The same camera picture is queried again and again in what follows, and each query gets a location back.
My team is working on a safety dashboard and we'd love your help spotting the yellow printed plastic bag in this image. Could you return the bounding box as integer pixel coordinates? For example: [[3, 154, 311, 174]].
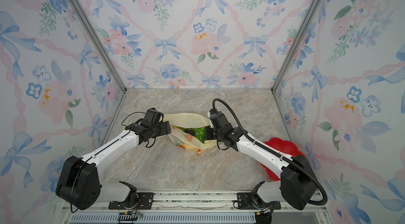
[[163, 113, 216, 156]]

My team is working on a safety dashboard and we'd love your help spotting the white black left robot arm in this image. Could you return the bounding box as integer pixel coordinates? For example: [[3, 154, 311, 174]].
[[55, 108, 171, 210]]

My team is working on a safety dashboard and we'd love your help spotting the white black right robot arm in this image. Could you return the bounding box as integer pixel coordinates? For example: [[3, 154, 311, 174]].
[[205, 109, 323, 210]]

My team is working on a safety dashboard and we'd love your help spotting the green grape bunch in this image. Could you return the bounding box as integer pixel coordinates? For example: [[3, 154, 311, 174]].
[[179, 127, 206, 144]]

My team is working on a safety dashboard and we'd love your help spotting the red flower-shaped plate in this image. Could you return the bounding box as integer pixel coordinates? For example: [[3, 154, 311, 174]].
[[260, 137, 306, 182]]

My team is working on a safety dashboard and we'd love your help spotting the thin black left cable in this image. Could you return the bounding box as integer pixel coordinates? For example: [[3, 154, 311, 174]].
[[121, 111, 146, 126]]

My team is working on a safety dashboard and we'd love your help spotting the black corrugated cable conduit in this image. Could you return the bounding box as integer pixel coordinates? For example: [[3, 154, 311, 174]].
[[212, 98, 328, 206]]

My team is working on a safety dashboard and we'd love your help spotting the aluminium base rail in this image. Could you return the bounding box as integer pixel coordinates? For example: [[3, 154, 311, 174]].
[[56, 190, 332, 224]]

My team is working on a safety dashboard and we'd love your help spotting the aluminium corner post left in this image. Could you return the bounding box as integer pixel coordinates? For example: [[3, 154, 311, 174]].
[[67, 0, 127, 93]]

